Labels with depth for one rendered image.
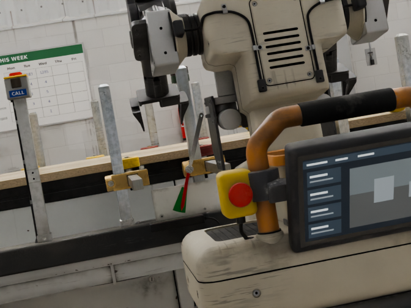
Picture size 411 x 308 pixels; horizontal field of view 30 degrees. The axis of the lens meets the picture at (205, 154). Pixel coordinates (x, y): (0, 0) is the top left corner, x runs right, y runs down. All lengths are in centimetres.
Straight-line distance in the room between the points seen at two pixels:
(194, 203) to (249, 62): 104
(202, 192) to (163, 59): 99
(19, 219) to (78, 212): 20
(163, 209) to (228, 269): 131
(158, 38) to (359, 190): 59
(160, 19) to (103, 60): 809
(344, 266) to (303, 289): 7
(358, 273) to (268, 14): 56
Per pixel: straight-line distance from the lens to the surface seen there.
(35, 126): 352
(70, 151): 958
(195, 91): 355
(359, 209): 114
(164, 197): 243
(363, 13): 162
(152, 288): 274
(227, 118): 160
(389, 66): 1038
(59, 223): 266
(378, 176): 113
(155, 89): 187
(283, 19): 151
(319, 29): 152
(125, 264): 248
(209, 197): 245
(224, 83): 165
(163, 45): 153
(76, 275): 249
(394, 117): 285
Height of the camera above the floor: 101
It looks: 3 degrees down
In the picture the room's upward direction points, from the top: 10 degrees counter-clockwise
